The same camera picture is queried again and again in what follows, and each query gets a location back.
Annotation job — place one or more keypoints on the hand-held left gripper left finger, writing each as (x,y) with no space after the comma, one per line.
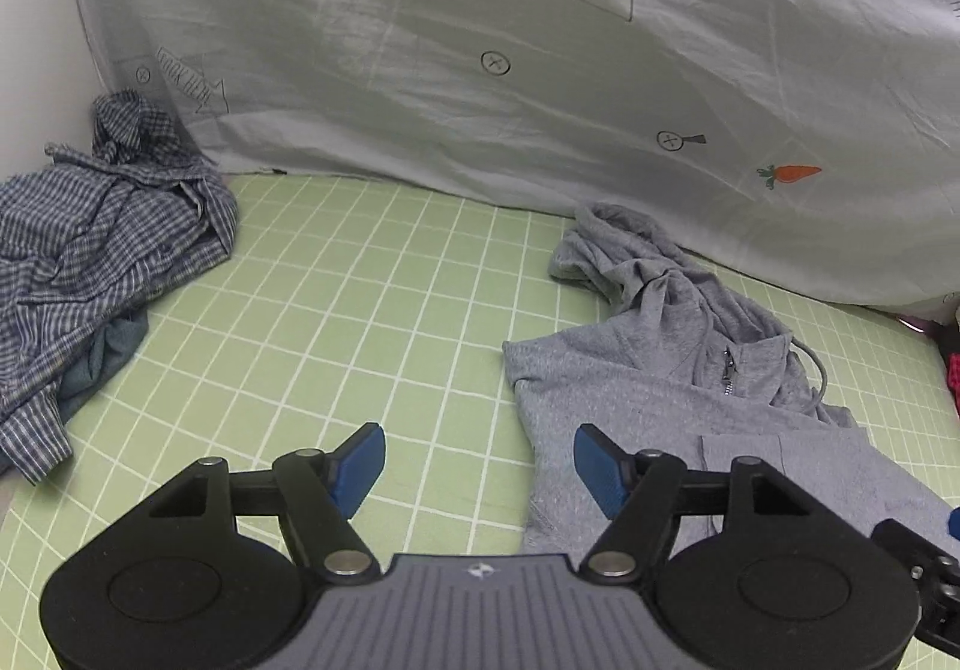
(357,464)

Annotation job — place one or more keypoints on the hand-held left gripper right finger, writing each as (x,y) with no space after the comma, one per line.
(600,467)

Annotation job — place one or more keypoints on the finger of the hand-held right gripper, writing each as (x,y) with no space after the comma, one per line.
(955,521)
(904,541)

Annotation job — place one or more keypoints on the grey zip hoodie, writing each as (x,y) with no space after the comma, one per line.
(675,385)

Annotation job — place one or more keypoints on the pink cloth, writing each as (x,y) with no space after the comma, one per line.
(954,381)

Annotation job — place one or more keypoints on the dark blue cloth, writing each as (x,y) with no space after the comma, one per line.
(105,355)

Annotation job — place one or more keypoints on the blue plaid shirt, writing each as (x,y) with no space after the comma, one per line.
(97,242)

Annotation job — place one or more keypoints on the white carrot print quilt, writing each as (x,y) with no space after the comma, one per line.
(525,40)

